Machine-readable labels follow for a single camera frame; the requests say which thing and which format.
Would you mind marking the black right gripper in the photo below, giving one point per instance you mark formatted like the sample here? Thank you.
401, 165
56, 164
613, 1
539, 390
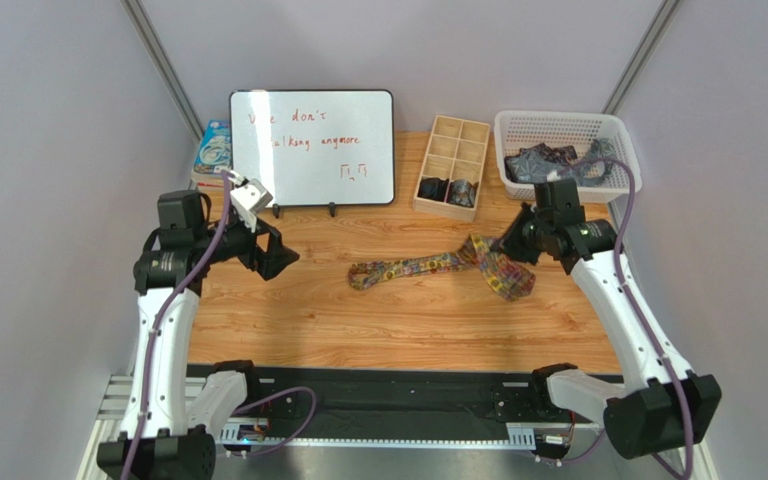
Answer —
527, 233

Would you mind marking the wooden compartment box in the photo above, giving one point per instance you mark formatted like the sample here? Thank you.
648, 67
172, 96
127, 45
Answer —
457, 149

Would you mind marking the colourful patterned tie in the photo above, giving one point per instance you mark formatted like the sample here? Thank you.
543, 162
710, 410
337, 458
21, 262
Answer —
507, 278

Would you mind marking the blue book stack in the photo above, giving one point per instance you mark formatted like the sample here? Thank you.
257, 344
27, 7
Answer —
213, 156

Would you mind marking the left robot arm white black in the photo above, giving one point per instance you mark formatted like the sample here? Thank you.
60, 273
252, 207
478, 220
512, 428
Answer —
164, 319

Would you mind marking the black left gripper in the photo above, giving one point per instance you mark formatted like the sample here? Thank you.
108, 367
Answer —
258, 247

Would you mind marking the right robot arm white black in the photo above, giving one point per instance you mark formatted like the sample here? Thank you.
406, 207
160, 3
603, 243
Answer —
624, 333

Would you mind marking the white plastic basket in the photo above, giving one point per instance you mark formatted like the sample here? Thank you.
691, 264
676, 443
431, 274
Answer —
514, 130

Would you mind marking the aluminium frame rail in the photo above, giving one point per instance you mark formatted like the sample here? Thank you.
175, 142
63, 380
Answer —
247, 434

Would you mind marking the rolled black tie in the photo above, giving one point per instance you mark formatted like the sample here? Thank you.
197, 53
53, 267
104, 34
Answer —
433, 188

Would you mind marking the whiteboard with red writing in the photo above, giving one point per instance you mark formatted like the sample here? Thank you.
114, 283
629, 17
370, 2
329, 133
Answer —
310, 148

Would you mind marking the dark patterned tie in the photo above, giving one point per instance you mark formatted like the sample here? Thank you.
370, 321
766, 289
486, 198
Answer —
565, 155

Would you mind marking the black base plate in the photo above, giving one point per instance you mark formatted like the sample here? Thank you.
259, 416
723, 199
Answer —
358, 404

